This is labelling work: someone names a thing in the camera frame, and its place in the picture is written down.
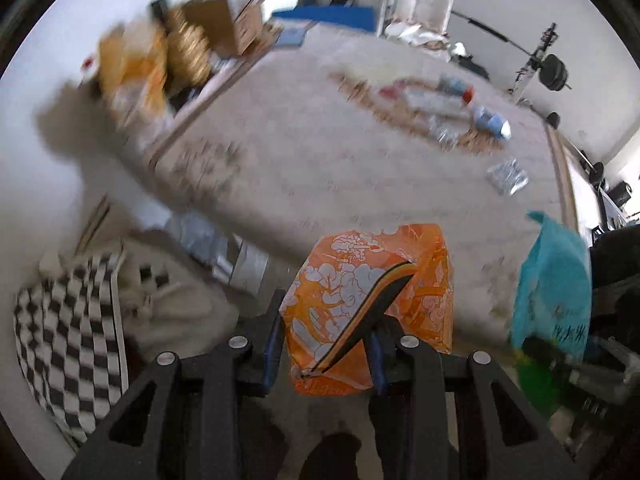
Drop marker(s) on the gold textured bottle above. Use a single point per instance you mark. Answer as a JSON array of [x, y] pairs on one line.
[[187, 50]]

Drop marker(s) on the beige cloth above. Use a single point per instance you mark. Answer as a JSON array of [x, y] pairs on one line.
[[175, 305]]

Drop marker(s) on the green packet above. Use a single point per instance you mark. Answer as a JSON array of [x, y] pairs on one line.
[[540, 385]]

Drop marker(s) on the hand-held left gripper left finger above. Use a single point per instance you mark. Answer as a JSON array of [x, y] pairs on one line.
[[272, 350]]

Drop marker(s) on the blue label bottle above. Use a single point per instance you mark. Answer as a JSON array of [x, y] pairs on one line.
[[492, 121]]

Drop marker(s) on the black white checkered cloth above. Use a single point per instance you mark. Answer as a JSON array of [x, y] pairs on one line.
[[65, 340]]

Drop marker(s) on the orange snack packet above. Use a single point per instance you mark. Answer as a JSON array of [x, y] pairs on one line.
[[345, 280]]

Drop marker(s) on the white chair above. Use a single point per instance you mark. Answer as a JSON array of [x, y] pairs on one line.
[[425, 5]]

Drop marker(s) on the clear plastic bag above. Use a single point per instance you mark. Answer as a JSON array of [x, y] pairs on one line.
[[200, 237]]

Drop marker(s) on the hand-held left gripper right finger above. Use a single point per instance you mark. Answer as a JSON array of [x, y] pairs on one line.
[[376, 366]]

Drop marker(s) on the light blue notebook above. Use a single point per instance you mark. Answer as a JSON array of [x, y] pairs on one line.
[[291, 37]]

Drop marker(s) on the floral patterned tablecloth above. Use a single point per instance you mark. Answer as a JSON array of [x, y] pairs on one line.
[[310, 150]]

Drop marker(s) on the teal plastic packet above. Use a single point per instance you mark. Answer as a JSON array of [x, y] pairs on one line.
[[552, 280]]

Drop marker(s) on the red capped bottle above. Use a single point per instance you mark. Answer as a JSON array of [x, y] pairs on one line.
[[457, 87]]

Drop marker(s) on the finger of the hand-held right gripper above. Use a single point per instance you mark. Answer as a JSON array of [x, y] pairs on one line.
[[555, 351]]

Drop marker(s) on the red packet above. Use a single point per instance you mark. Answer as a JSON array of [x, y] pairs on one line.
[[395, 91]]

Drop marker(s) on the clear plastic bottle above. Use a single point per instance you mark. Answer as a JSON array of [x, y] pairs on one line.
[[435, 105]]

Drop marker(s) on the open cardboard box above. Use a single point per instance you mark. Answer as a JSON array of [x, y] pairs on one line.
[[225, 20]]

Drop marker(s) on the orange plastic bag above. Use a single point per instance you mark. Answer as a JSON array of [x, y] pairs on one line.
[[132, 75]]

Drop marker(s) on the black dumbbell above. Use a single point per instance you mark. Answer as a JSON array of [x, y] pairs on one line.
[[592, 167]]

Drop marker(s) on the blue board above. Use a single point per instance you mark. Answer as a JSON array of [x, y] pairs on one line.
[[325, 16]]

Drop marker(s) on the black barbell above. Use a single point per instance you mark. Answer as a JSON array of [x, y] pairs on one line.
[[554, 71]]

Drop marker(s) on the silver foil packet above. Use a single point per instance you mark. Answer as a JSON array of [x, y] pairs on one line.
[[509, 176], [444, 134]]

